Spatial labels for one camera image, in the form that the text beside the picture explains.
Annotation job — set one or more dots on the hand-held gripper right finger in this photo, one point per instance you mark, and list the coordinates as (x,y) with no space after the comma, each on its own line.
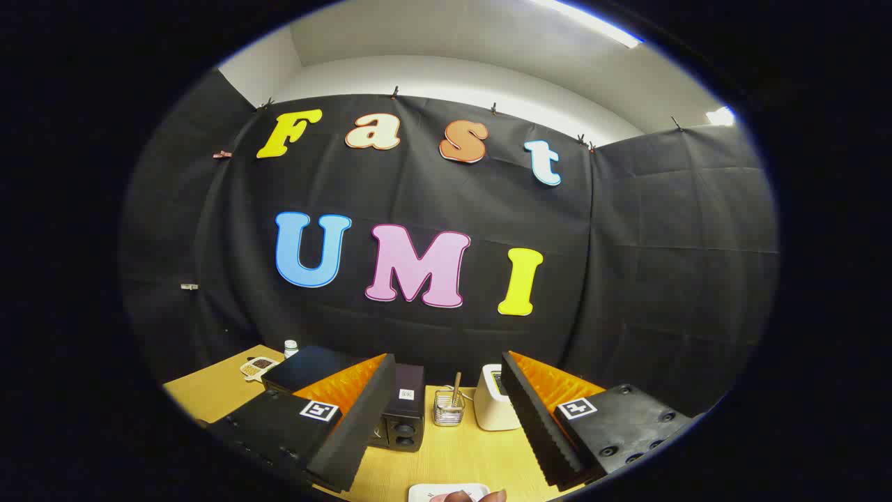
(536,425)

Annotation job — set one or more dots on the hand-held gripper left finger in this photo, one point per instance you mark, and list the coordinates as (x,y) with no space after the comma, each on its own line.
(362,418)

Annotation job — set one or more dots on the black toaster oven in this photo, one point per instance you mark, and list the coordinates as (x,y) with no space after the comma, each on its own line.
(306,366)

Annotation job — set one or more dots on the white square plate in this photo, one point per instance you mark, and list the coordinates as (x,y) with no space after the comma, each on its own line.
(418,493)

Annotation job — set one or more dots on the white bread toaster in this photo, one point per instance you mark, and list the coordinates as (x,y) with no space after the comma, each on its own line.
(491,411)

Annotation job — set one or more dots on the wooden stick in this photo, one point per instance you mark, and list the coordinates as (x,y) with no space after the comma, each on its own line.
(456,387)

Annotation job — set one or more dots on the small white bottle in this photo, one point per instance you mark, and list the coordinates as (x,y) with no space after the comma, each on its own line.
(290,348)

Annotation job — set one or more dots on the small bright ceiling lamp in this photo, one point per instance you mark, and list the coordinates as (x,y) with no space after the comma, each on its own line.
(721,116)

